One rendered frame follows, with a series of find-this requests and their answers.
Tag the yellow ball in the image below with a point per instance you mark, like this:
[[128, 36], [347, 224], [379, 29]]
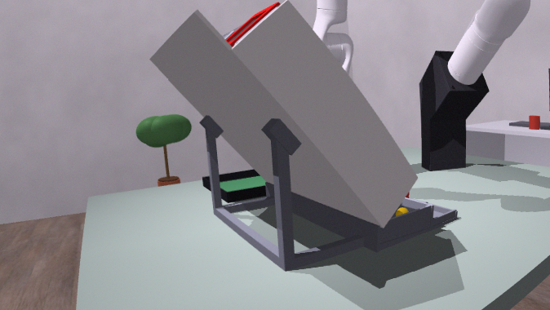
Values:
[[401, 211]]

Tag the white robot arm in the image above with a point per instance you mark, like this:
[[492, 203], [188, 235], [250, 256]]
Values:
[[488, 29]]

